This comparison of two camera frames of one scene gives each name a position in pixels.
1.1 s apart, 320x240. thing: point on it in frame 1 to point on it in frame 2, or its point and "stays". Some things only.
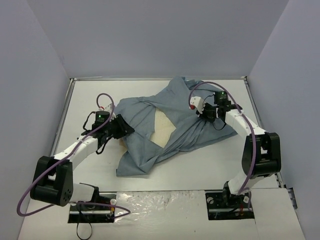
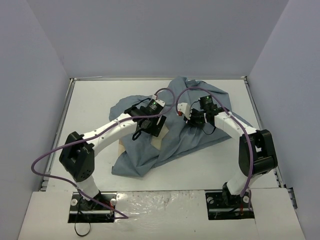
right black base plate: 223,206 stays
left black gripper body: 122,127 to 157,125
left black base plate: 92,214 stays
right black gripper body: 208,113 to 191,117
